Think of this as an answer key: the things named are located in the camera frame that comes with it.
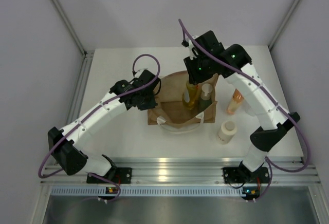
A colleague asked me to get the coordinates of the purple cable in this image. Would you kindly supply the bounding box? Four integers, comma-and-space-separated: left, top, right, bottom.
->
178, 18, 310, 174
38, 53, 161, 178

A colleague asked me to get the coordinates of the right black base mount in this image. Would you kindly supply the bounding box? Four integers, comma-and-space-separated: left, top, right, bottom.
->
223, 167, 270, 184

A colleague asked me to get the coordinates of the yellow bottle red cap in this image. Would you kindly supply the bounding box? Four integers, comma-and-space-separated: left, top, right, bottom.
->
182, 81, 199, 110

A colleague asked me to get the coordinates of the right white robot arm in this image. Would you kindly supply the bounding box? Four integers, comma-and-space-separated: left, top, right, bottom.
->
182, 30, 300, 182

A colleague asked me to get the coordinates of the right aluminium frame post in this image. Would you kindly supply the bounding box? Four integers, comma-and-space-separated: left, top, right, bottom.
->
268, 0, 303, 51

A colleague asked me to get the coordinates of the aluminium frame post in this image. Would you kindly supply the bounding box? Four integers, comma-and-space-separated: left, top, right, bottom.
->
268, 0, 303, 51
50, 0, 86, 55

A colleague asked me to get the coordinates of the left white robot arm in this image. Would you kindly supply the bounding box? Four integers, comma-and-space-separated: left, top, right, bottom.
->
47, 69, 160, 183

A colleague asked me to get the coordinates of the round white jar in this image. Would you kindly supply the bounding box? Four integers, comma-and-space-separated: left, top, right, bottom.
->
217, 121, 237, 144

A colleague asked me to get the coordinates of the brown canvas tote bag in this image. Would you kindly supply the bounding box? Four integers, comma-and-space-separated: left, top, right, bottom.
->
148, 71, 218, 133

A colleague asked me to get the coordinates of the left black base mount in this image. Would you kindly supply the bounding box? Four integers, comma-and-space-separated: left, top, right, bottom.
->
86, 167, 132, 184

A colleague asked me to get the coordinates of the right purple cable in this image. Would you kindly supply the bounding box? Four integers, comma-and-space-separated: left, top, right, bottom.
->
178, 18, 310, 174

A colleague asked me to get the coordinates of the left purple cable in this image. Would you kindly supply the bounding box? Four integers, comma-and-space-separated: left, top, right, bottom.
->
38, 53, 161, 178

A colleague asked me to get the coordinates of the aluminium mounting rail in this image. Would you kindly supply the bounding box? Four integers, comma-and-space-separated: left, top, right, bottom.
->
41, 156, 321, 186

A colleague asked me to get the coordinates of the orange bottle pink cap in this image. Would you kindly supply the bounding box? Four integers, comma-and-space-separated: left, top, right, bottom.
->
226, 89, 244, 115

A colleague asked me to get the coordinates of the left aluminium frame post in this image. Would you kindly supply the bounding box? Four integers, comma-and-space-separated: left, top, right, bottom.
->
50, 0, 86, 55

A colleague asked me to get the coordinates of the slotted grey cable duct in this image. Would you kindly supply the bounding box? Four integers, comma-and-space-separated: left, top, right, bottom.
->
51, 186, 256, 197

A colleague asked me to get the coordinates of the white bottle dark cap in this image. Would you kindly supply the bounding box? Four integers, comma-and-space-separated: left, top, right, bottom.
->
243, 102, 255, 116

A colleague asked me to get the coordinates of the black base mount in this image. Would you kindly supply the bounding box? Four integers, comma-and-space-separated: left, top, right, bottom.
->
86, 167, 132, 184
223, 167, 270, 184

